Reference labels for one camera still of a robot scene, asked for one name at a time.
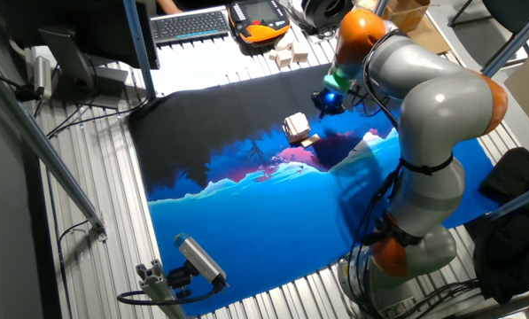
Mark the aluminium profile camera mount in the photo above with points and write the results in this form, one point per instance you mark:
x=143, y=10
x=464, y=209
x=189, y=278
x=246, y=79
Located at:
x=155, y=283

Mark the wooden Jenga tower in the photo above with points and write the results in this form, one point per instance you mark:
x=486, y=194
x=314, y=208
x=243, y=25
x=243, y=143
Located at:
x=296, y=126

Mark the black bag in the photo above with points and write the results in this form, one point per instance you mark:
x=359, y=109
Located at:
x=512, y=248

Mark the black office chair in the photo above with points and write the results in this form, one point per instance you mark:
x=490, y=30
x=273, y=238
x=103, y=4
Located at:
x=512, y=13

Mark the blue frame post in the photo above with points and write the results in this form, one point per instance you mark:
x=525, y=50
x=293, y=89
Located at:
x=139, y=49

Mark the long aluminium bar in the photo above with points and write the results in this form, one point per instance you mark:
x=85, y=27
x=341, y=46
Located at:
x=38, y=146

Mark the blue landscape printed mat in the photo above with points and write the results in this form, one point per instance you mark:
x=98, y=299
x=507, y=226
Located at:
x=246, y=212

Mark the silver camera with blue end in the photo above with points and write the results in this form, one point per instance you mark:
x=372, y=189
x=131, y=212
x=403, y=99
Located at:
x=199, y=259

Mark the grey monitor stand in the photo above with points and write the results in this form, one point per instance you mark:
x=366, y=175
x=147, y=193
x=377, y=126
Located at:
x=75, y=66

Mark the black computer keyboard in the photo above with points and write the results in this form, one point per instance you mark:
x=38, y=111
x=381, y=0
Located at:
x=189, y=26

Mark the cardboard box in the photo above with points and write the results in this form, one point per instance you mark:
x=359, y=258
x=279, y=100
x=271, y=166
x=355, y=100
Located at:
x=408, y=11

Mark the small wooden block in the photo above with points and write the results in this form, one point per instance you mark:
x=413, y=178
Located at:
x=273, y=55

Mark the black computer monitor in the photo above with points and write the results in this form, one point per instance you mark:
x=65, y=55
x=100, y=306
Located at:
x=91, y=26

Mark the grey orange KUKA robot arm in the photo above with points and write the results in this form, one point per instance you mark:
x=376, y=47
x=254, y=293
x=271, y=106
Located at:
x=441, y=106

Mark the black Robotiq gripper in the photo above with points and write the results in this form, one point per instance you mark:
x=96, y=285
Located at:
x=330, y=101

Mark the wooden Jenga block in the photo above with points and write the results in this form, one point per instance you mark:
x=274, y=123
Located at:
x=310, y=140

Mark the medium wooden cube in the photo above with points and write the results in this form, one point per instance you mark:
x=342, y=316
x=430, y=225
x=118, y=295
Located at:
x=283, y=58

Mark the green gripper flange adapter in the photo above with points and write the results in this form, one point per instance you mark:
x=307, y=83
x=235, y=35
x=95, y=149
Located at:
x=337, y=83

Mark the blue frame bar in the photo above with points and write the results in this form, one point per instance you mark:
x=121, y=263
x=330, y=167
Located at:
x=518, y=201
x=512, y=46

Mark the black camera ball mount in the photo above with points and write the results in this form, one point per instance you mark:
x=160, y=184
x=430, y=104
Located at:
x=182, y=277

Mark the pale wooden block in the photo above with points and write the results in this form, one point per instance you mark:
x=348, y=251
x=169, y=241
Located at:
x=284, y=42

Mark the person forearm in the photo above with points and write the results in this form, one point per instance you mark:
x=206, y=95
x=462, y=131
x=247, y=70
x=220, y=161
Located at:
x=166, y=6

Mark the large wooden cube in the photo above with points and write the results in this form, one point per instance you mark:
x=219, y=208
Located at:
x=299, y=52

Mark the orange black teach pendant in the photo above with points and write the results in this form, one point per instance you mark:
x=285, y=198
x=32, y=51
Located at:
x=259, y=22

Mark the small silver webcam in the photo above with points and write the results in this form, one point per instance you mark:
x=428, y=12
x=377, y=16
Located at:
x=42, y=75

